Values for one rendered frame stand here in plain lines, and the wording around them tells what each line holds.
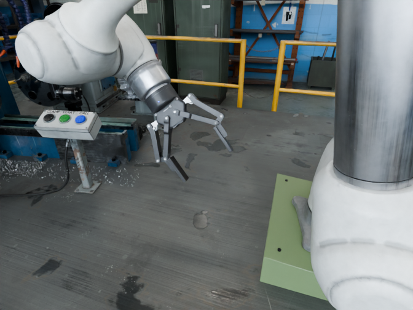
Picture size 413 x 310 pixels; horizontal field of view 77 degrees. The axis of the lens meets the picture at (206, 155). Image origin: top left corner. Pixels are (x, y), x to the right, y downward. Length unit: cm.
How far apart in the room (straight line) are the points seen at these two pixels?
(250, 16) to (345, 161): 540
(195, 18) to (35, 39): 353
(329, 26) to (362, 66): 533
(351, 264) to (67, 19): 54
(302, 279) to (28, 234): 73
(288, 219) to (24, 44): 65
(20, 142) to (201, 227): 86
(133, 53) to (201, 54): 339
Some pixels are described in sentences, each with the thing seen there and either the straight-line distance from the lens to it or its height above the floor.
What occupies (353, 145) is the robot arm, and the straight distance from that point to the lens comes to 36.
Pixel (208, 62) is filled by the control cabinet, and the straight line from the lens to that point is 397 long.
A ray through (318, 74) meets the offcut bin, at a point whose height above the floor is 27.
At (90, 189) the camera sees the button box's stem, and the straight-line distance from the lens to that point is 99.
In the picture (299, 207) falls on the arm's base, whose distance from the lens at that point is 74.
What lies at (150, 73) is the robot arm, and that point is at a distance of 61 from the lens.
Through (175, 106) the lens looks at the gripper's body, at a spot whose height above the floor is 115.
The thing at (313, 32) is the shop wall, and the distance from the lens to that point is 565.
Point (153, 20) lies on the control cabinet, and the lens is 423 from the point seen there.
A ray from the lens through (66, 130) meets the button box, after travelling 85.
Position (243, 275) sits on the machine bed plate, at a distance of 68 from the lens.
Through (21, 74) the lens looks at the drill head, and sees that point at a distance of 154.
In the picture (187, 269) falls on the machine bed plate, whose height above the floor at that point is 80.
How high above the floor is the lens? 136
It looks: 30 degrees down
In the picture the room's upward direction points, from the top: straight up
